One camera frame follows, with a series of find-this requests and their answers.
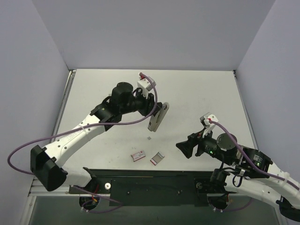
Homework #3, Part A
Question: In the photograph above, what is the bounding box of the grey black stapler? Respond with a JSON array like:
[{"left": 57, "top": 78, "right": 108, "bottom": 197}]
[{"left": 148, "top": 102, "right": 170, "bottom": 132}]

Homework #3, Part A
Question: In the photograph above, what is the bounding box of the staple box tray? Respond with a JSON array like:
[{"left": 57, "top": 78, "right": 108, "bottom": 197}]
[{"left": 150, "top": 152, "right": 165, "bottom": 165}]

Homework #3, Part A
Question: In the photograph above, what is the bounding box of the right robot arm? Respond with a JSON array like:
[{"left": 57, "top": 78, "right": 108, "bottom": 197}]
[{"left": 176, "top": 131, "right": 300, "bottom": 222}]

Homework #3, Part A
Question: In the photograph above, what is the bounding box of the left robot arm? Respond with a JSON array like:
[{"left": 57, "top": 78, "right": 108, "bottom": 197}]
[{"left": 30, "top": 79, "right": 168, "bottom": 193}]

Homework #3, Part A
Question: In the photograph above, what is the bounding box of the red staple box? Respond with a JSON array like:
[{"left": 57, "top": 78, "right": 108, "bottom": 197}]
[{"left": 130, "top": 151, "right": 146, "bottom": 162}]

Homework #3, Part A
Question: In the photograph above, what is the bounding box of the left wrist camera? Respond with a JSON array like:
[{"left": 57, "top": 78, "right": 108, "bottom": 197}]
[{"left": 137, "top": 72, "right": 156, "bottom": 98}]

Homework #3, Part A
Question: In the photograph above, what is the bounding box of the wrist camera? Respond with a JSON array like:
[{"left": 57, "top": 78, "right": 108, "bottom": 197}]
[
  {"left": 137, "top": 72, "right": 156, "bottom": 98},
  {"left": 200, "top": 112, "right": 218, "bottom": 138}
]

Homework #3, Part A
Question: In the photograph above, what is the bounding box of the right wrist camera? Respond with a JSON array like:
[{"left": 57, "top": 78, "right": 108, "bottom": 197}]
[{"left": 200, "top": 112, "right": 218, "bottom": 138}]

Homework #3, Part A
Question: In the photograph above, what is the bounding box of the aluminium frame rail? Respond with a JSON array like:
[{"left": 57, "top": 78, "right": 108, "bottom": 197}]
[{"left": 50, "top": 69, "right": 77, "bottom": 143}]

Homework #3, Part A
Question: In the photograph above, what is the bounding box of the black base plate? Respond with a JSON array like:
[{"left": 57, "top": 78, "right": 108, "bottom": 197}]
[{"left": 32, "top": 169, "right": 254, "bottom": 208}]

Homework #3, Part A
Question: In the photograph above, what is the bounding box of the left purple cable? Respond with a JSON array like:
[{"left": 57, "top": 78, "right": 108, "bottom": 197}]
[{"left": 7, "top": 73, "right": 158, "bottom": 176}]

